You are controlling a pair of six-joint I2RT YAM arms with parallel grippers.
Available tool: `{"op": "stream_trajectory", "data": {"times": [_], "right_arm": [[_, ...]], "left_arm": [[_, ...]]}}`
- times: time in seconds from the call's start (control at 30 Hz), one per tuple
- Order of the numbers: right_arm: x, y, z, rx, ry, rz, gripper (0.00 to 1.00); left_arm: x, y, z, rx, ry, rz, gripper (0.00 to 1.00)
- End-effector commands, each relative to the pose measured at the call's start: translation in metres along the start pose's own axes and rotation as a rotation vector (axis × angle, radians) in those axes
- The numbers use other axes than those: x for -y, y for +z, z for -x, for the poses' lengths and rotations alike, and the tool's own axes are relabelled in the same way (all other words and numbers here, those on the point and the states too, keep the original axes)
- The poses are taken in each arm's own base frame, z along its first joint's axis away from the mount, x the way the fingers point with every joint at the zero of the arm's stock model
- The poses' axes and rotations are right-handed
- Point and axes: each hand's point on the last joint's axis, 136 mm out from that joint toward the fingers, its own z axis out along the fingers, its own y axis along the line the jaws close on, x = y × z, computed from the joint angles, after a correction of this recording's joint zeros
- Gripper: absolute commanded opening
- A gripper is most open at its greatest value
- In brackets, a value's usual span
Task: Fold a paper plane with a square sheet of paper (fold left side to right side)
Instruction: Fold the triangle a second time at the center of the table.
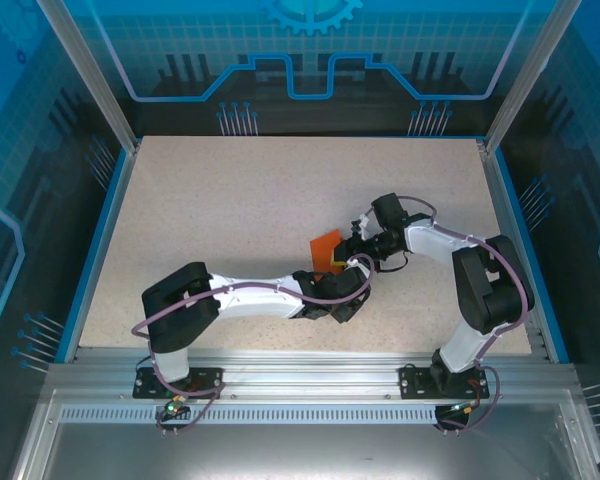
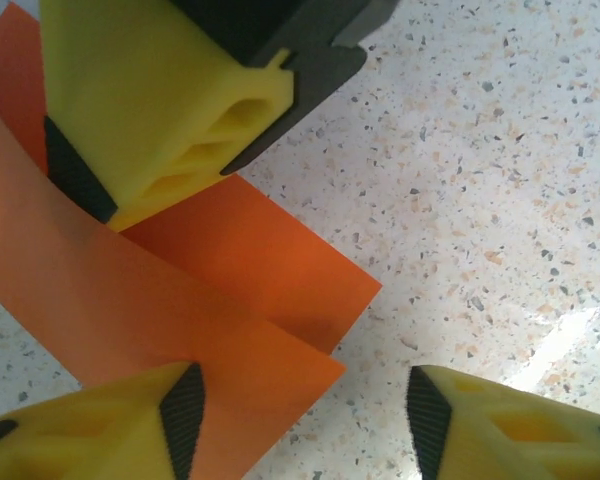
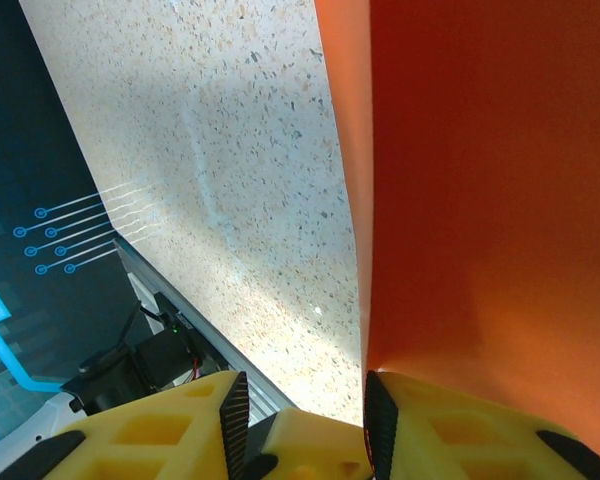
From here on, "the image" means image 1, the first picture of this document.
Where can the short aluminium side rail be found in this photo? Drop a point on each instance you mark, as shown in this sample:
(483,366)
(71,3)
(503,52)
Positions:
(500,190)

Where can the blue table edge strip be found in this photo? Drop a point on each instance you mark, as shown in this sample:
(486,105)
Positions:
(518,210)
(99,250)

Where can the long aluminium frame rail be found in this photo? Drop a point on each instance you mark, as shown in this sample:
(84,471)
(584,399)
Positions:
(305,370)

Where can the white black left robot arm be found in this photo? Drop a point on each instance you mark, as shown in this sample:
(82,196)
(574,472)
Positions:
(250,300)

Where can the aluminium frame post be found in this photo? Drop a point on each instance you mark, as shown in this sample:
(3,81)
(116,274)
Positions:
(532,70)
(92,70)

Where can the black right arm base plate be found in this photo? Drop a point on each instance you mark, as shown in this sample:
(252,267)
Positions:
(410,382)

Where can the orange square paper sheet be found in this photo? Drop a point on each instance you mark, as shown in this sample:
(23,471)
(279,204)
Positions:
(322,252)

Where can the grey metal tray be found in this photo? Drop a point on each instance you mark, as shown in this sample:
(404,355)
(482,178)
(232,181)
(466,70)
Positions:
(300,450)

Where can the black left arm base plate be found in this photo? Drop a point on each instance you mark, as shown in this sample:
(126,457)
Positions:
(210,382)

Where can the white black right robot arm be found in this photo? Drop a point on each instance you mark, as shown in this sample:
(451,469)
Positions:
(490,290)

